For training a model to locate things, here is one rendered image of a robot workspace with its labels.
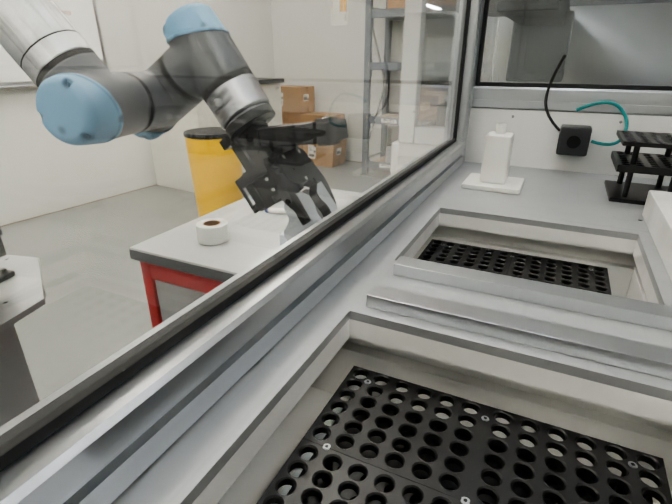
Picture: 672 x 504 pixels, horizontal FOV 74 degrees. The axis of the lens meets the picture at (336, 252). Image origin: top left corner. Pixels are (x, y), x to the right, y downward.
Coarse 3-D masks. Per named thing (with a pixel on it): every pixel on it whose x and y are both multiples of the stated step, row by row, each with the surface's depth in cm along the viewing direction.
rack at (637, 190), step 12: (624, 132) 71; (636, 132) 70; (648, 132) 71; (624, 144) 63; (636, 144) 63; (648, 144) 62; (660, 144) 61; (612, 156) 72; (624, 156) 70; (636, 156) 64; (648, 156) 70; (660, 156) 70; (624, 168) 64; (636, 168) 64; (648, 168) 63; (660, 168) 62; (660, 180) 71; (612, 192) 69; (624, 192) 66; (636, 192) 69
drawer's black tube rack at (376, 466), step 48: (336, 432) 32; (384, 432) 32; (432, 432) 32; (480, 432) 32; (528, 432) 32; (576, 432) 32; (336, 480) 28; (384, 480) 28; (432, 480) 28; (480, 480) 28; (528, 480) 28; (576, 480) 28; (624, 480) 28
